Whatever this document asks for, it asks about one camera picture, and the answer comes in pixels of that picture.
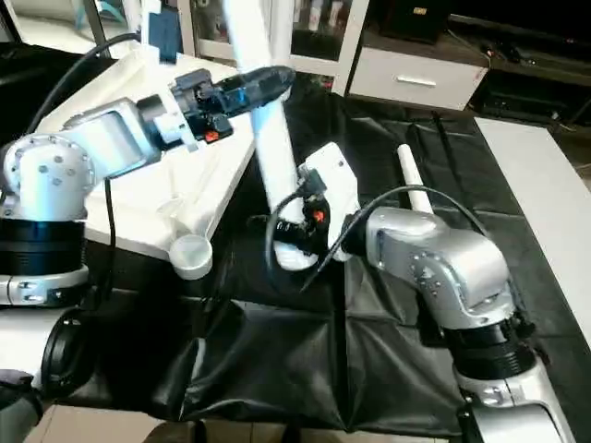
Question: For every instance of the white plastic table leg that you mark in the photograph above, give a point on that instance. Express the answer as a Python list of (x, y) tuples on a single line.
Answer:
[(272, 157), (414, 175)]

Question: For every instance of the white plastic children's table top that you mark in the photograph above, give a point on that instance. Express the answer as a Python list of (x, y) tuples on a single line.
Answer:
[(185, 185)]

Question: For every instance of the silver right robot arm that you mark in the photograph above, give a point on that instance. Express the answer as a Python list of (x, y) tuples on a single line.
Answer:
[(443, 258)]

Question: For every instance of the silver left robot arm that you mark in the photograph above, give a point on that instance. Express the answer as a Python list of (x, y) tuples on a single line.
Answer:
[(65, 166)]

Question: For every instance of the white glass door cabinet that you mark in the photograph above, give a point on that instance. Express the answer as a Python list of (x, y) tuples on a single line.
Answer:
[(314, 32)]

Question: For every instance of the black plastic work mat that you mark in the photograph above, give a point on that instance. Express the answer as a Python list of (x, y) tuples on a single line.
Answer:
[(277, 351)]

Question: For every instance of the teal plastic object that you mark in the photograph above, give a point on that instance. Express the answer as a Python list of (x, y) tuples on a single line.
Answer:
[(109, 7)]

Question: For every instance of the white low drawer unit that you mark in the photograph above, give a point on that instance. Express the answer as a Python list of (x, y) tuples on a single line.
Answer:
[(416, 81)]

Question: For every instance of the black box with yellow label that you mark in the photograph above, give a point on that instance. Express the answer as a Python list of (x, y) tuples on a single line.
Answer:
[(417, 18)]

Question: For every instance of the white side table board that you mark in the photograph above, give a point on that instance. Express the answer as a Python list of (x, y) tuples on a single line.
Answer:
[(540, 194)]

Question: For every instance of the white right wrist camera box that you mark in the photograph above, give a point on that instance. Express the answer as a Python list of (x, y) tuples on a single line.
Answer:
[(332, 189)]

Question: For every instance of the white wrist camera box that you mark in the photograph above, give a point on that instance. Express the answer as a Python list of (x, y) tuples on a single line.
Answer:
[(164, 37), (332, 189)]

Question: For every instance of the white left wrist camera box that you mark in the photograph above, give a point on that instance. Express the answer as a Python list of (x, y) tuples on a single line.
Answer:
[(164, 37)]

